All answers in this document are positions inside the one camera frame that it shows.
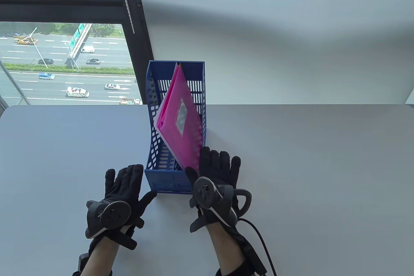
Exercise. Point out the person's right hand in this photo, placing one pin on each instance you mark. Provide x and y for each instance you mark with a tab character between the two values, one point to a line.
216	166

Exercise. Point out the person's left hand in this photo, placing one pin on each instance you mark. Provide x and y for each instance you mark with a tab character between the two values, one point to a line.
126	185

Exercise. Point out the small black forearm box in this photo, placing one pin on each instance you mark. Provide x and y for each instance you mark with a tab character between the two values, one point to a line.
82	261

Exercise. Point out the person's right forearm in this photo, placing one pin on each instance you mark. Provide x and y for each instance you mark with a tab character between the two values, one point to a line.
223	250

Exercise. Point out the person's left forearm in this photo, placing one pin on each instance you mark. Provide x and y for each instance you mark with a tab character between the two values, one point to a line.
103	259

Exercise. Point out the grey white hand controller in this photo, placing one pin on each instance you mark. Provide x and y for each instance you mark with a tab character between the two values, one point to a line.
205	192
111	219

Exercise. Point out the blue plastic file holder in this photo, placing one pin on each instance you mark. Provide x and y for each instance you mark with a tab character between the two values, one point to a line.
174	185

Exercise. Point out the grey diagonal window bar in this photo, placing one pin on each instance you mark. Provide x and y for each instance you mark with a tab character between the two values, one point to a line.
13	82

